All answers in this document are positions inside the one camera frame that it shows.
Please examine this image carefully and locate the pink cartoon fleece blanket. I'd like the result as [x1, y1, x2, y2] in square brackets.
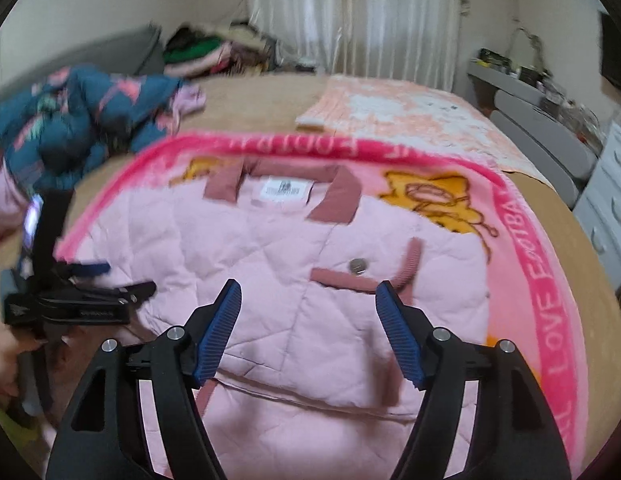
[59, 133, 587, 479]

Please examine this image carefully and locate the white drawer cabinet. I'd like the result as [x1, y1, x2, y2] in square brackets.
[573, 122, 621, 292]

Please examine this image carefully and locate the pile of folded clothes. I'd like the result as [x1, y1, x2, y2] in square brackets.
[163, 22, 283, 79]

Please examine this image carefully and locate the pink quilted jacket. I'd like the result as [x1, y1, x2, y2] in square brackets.
[77, 158, 489, 479]

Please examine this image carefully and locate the peach white small blanket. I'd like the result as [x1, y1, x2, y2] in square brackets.
[296, 75, 548, 183]

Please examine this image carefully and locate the white striped curtain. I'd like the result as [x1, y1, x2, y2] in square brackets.
[248, 0, 461, 91]

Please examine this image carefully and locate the black flat television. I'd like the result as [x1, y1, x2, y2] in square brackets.
[599, 12, 621, 91]

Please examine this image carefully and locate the navy flamingo comforter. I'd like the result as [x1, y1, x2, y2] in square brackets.
[0, 63, 208, 241]

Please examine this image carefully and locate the person's left hand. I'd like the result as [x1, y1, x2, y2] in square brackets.
[0, 322, 45, 396]

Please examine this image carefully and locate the clutter on grey shelf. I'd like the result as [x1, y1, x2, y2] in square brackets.
[469, 27, 606, 156]

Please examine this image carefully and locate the grey headboard cushion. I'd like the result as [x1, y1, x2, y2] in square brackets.
[0, 24, 165, 103]

